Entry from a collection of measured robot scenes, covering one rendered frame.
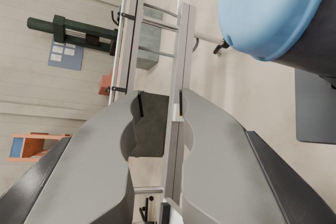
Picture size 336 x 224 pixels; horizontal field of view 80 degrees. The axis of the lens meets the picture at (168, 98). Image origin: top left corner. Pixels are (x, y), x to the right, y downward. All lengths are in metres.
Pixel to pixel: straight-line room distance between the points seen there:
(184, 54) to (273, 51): 1.34
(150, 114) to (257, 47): 2.37
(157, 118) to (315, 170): 1.75
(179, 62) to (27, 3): 7.46
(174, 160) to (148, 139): 1.15
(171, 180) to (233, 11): 1.34
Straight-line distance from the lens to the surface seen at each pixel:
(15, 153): 4.89
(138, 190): 1.42
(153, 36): 3.77
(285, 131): 1.40
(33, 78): 7.69
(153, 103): 2.52
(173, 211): 0.57
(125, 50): 1.34
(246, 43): 0.17
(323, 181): 1.30
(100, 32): 6.95
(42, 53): 7.86
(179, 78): 1.45
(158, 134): 2.58
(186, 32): 1.57
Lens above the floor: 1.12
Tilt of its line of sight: 22 degrees down
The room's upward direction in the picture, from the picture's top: 82 degrees counter-clockwise
